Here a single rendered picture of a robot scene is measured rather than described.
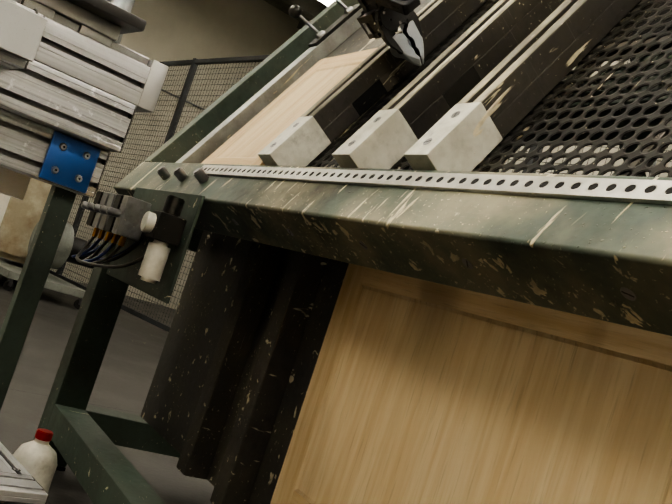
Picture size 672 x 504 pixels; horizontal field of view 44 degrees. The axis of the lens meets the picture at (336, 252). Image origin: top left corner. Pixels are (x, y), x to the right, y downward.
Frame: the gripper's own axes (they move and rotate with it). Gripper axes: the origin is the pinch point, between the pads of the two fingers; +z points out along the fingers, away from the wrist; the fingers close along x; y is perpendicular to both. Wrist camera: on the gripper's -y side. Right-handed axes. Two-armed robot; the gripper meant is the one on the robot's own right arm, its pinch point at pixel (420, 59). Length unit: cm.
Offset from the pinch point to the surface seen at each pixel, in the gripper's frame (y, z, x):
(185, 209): 28, -2, 53
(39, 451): 43, 21, 110
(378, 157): -26.4, -0.6, 33.3
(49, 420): 87, 32, 107
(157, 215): 24, -6, 59
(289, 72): 66, -2, -3
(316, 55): 66, -1, -13
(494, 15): -24.7, -4.5, -2.9
